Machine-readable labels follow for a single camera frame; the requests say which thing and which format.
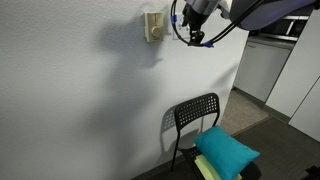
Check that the teal pillow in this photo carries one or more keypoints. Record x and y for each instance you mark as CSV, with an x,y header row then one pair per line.
x,y
227,155

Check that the beige floor rug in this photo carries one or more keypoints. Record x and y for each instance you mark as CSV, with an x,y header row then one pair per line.
x,y
241,112

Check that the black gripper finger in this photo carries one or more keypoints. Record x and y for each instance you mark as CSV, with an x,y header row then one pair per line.
x,y
196,37

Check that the white kitchen cabinet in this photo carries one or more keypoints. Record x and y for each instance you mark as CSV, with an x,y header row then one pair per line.
x,y
261,64

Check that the white double switch plate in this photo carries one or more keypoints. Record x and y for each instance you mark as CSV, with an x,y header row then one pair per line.
x,y
183,31

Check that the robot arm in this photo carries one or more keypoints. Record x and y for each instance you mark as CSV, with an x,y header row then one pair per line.
x,y
246,14

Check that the beige wall thermostat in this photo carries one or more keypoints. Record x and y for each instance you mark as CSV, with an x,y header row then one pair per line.
x,y
153,26

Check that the black perforated metal chair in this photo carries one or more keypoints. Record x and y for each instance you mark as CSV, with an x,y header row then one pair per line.
x,y
194,109

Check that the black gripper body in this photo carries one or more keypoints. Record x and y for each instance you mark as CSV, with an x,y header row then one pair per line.
x,y
195,15

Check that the stainless microwave oven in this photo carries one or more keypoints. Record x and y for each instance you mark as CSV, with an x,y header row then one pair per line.
x,y
289,28

